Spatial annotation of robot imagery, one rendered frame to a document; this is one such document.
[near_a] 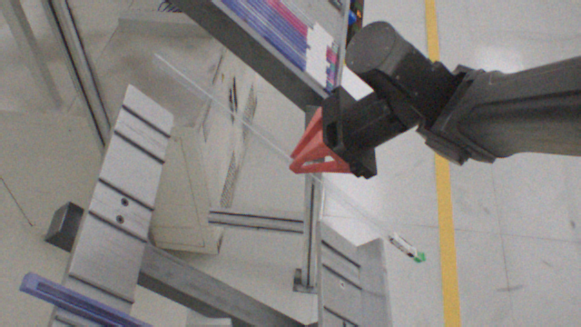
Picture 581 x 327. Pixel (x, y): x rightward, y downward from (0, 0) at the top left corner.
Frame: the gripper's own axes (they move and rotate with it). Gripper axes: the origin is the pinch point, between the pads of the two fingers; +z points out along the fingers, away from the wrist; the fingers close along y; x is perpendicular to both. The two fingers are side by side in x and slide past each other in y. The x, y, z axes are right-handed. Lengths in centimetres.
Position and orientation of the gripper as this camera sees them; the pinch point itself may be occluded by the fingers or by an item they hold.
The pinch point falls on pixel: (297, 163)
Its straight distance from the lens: 65.6
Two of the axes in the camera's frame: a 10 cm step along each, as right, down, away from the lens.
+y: -0.2, 7.6, -6.5
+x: 6.6, 5.0, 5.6
